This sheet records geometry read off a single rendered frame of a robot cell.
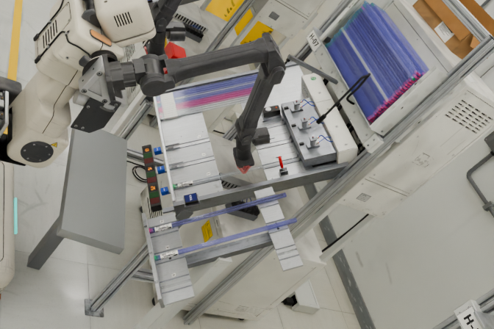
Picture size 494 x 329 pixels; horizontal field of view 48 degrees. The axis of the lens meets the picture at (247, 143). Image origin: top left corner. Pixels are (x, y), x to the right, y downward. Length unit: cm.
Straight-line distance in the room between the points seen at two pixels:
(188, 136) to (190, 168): 19
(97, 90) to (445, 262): 255
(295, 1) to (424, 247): 173
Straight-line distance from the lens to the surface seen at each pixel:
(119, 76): 161
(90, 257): 280
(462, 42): 253
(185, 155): 233
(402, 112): 211
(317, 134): 228
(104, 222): 210
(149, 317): 230
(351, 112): 227
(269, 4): 340
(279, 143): 233
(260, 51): 166
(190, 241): 259
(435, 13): 267
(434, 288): 363
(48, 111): 188
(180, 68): 164
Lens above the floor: 203
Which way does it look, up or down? 28 degrees down
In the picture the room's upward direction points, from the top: 43 degrees clockwise
